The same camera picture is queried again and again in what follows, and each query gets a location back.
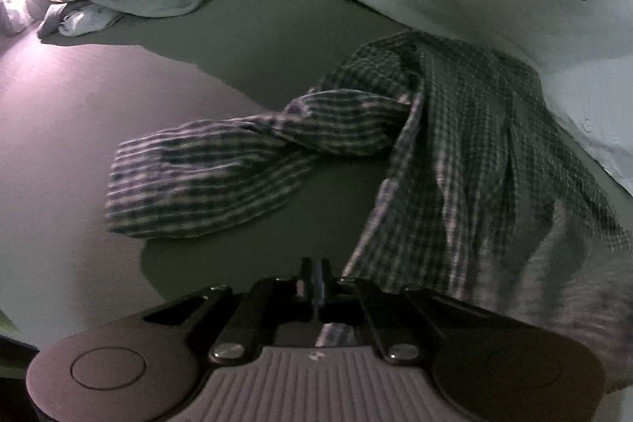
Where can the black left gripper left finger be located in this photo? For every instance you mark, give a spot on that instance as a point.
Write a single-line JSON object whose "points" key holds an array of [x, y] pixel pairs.
{"points": [[269, 304]]}

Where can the plaid checkered shirt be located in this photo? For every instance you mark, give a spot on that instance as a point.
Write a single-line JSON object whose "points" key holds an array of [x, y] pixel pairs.
{"points": [[481, 200]]}

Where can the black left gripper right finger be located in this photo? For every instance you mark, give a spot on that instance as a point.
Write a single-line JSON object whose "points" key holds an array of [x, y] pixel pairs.
{"points": [[381, 320]]}

